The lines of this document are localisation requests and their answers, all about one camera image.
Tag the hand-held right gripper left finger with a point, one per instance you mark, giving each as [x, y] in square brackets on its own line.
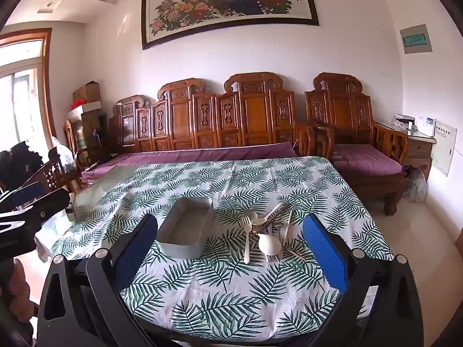
[134, 256]

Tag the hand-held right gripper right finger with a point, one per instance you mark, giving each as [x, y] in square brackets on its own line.
[323, 253]

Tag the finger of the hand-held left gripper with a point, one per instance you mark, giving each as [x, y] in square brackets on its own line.
[49, 204]
[25, 192]

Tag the wooden chopstick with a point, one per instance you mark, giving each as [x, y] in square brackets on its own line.
[288, 226]
[294, 254]
[260, 228]

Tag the grey rectangular tray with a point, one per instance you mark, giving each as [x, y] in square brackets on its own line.
[181, 231]

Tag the wide cream plastic spoon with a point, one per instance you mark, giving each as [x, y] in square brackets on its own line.
[266, 218]

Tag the cream plastic fork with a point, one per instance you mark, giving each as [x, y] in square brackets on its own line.
[246, 242]

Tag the person's left hand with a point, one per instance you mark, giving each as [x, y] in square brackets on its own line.
[18, 280]

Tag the black bag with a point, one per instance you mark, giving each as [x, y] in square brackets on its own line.
[20, 162]

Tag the wooden chair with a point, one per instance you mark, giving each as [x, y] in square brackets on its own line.
[54, 173]

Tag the white plastic bag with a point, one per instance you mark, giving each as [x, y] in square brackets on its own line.
[63, 153]

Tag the dark brown box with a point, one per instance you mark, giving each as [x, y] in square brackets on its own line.
[93, 126]

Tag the leaf print tablecloth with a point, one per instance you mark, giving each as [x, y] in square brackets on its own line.
[224, 296]

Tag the white cardboard box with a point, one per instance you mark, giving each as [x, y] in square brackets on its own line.
[86, 110]

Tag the red flowers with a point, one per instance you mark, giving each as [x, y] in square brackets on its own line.
[77, 104]

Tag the purple armchair cushion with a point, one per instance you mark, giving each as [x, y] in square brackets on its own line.
[365, 159]

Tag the purple sofa cushion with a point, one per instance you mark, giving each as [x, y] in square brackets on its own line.
[181, 155]

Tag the clear plastic bag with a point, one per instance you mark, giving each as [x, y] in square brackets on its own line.
[416, 186]

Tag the brown cardboard box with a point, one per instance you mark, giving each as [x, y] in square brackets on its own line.
[87, 92]

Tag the wooden side table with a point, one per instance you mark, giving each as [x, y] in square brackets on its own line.
[417, 148]

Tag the carved wooden armchair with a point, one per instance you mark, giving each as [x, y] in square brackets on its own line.
[340, 112]

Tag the carved wooden sofa bench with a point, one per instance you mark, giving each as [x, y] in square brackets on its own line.
[253, 115]

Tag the grey box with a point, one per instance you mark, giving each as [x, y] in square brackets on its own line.
[403, 120]

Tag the framed peacock painting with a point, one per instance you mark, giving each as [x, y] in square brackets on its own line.
[231, 3]

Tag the wooden door frame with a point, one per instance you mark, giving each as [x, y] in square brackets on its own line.
[47, 79]

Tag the white wall electrical panel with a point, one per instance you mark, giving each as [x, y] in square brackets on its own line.
[442, 148]

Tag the green label wall box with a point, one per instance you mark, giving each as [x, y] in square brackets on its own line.
[416, 39]

